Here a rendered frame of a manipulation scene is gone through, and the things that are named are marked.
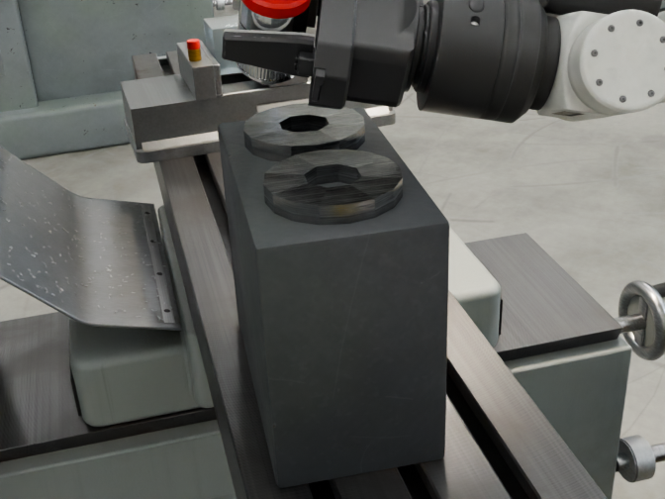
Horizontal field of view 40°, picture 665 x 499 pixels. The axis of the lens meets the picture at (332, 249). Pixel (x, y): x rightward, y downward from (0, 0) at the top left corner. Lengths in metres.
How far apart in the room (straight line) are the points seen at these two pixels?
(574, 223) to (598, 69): 2.59
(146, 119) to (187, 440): 0.40
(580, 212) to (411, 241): 2.73
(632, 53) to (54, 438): 0.72
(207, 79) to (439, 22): 0.58
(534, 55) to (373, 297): 0.19
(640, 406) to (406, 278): 1.83
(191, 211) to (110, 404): 0.23
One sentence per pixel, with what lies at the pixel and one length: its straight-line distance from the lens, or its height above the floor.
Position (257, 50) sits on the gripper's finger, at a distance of 0.62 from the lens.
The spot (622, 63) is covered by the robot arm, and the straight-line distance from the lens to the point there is 0.62.
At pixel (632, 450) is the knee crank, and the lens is 1.30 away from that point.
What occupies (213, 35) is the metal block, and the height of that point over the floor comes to 1.12.
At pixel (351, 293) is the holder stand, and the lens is 0.56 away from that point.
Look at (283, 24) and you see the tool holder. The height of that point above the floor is 1.26.
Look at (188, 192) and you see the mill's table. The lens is 1.07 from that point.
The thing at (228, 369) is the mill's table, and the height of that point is 0.98.
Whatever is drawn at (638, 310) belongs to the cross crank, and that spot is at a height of 0.70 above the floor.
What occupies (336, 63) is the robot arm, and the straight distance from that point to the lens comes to 0.59.
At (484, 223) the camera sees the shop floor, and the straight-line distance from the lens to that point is 3.15.
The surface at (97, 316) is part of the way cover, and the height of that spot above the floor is 0.93.
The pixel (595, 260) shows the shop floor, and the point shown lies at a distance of 2.96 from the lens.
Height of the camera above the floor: 1.41
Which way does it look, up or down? 28 degrees down
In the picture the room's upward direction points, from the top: 3 degrees counter-clockwise
